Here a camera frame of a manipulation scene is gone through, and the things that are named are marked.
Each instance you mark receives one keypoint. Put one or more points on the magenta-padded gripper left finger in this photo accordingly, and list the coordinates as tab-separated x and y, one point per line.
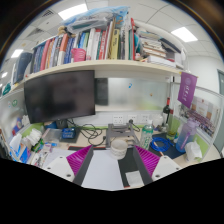
61	168

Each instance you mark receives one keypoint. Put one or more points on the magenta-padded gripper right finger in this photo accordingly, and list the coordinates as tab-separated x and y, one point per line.
165	168

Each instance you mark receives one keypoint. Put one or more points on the green-labelled clear drink bottle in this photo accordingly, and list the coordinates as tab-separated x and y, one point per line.
146	136

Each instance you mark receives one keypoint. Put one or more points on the purple translucent water bottle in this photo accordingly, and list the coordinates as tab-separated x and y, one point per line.
186	135

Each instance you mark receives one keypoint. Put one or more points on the black desk mat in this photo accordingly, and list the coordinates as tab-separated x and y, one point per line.
173	151

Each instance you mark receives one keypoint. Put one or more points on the crumpled white tissue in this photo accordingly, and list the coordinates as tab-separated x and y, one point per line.
193	151

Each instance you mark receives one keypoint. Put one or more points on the clear plastic box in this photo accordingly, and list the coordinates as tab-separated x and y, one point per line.
51	135

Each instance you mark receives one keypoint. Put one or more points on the small blue box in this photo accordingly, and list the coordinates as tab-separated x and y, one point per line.
69	133

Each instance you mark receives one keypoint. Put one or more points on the black rectangular pad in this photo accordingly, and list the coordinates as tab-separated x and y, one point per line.
128	163

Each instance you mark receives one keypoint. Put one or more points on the green-tinted tall glass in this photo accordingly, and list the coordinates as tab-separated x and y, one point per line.
172	130

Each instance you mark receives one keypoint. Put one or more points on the white paper sheet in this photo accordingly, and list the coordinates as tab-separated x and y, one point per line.
103	170

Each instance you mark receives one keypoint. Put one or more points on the white lidded ceramic jar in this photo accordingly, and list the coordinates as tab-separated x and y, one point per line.
157	120

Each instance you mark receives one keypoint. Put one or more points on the white ceramic bowl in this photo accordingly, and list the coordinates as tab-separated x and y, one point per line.
119	149

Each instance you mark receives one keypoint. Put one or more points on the grey metal laptop stand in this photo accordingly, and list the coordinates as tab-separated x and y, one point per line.
121	130

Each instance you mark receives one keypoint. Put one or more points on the dark wine bottle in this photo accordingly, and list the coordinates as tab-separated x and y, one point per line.
166	110

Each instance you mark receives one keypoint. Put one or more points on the black computer monitor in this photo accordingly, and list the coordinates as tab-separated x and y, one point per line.
60	95

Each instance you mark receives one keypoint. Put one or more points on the purple hanging banner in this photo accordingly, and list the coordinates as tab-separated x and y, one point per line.
187	90

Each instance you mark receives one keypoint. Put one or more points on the wooden shelf with books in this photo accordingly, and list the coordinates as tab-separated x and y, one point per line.
100	50

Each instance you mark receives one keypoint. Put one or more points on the ceiling lights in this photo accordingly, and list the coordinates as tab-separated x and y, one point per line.
184	34

